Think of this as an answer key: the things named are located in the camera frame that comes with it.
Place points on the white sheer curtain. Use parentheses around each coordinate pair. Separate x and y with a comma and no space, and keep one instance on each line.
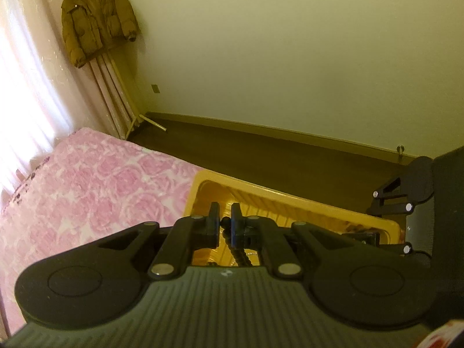
(21,79)

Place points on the pink patterned drape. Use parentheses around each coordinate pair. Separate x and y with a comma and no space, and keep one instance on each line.
(108,98)

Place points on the white red patterned cloth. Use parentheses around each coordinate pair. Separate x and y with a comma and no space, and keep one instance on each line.
(442,337)

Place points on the pink floral blanket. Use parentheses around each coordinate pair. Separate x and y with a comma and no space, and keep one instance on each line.
(90,188)

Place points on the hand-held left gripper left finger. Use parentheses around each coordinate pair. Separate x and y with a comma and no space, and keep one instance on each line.
(216,221)

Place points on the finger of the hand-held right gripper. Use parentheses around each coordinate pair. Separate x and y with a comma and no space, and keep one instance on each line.
(369,238)
(391,206)

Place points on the brown padded jacket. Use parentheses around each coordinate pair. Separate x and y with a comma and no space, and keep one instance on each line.
(94,18)

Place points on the metal door stop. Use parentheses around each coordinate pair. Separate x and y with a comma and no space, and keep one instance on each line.
(400,149)

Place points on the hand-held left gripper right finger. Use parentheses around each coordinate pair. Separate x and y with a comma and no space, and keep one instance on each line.
(235,224)

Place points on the yellow plastic tray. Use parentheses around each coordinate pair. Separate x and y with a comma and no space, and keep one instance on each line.
(275,203)

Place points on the small dark wall plate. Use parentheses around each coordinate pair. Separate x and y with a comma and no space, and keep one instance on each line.
(156,89)

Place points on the wooden coat stand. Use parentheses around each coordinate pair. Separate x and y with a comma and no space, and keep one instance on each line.
(154,123)

